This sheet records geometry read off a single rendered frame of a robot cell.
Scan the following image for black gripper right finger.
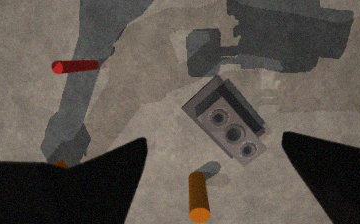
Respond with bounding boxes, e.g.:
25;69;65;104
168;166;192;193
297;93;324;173
282;131;360;224

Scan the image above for brown cylinder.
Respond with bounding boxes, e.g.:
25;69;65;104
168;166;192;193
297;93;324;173
189;171;211;223

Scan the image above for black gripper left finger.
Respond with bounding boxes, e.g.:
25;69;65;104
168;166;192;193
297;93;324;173
0;138;148;224

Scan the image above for red peg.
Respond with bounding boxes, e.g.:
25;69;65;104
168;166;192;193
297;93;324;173
52;60;99;74

